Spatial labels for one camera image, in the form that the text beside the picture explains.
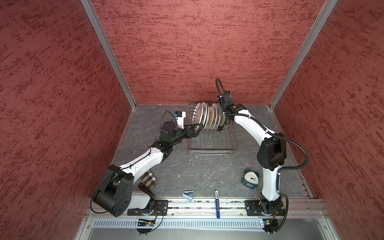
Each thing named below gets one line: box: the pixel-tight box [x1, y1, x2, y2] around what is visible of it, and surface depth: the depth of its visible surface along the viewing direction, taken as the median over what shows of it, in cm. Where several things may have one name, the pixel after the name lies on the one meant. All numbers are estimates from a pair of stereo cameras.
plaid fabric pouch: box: [141, 169, 157, 189], surface depth 82 cm
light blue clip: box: [182, 190, 194, 202], surface depth 79 cm
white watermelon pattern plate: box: [199, 102, 209, 131], surface depth 94 cm
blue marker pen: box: [214, 189, 221, 219], surface depth 77 cm
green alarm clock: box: [241, 169, 260, 190], surface depth 81 cm
